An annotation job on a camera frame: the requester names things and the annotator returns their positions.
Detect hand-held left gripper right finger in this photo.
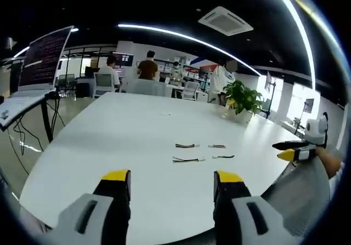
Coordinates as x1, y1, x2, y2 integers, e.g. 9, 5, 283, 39
213, 170, 302, 245

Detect black cables under stand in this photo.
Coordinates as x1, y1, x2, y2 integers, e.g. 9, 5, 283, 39
7, 96, 66, 176

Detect white ceiling air conditioner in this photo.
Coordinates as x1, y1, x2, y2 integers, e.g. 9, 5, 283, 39
197, 5, 254, 37

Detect white office chair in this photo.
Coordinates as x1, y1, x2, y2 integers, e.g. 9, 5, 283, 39
93, 72, 116, 98
175, 81, 200, 101

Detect small monitor on stand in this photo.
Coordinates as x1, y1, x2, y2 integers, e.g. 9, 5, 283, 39
300, 98, 315, 125

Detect black laptop stand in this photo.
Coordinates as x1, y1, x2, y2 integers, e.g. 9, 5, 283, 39
40, 90, 60, 144

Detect long ceiling light strip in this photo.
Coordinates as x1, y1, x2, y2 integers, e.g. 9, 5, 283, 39
117, 22, 261, 77
267, 0, 318, 91

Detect green potted plant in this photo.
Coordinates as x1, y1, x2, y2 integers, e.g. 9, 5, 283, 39
222, 79, 264, 125

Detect open laptop with dark screen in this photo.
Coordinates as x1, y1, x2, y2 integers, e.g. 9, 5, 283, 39
0, 25, 75, 132

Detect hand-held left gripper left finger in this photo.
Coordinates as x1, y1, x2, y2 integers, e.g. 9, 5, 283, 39
50, 169, 132, 245

